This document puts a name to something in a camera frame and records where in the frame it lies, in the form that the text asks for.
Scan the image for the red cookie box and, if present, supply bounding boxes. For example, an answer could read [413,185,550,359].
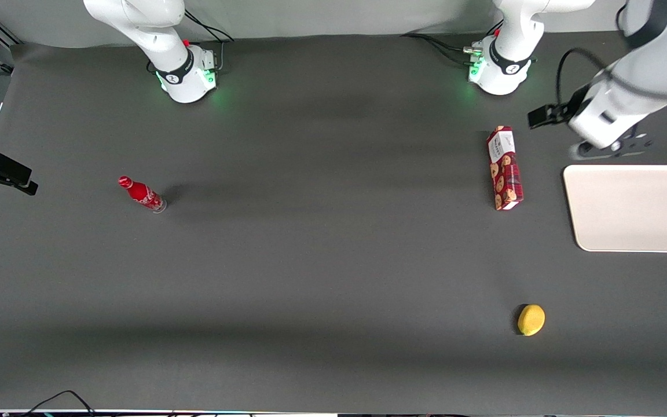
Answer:
[486,126,524,211]

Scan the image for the cream plastic tray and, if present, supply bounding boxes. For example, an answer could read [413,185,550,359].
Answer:
[563,165,667,253]

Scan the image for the yellow lemon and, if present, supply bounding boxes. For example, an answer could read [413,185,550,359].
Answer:
[518,304,546,336]

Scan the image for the dark grey table mat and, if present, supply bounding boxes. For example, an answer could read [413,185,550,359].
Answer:
[0,20,667,416]

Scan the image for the red soda bottle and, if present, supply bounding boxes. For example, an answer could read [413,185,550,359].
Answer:
[118,175,167,214]

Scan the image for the black clamp device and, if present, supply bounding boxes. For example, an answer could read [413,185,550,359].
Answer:
[0,142,39,197]

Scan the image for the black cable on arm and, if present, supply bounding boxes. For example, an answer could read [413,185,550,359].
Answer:
[556,47,607,112]

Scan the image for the black cables at arm base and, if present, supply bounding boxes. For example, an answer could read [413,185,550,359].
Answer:
[183,9,236,74]
[400,22,505,65]

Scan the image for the black cable at table edge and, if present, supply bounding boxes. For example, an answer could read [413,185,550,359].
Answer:
[20,390,98,417]

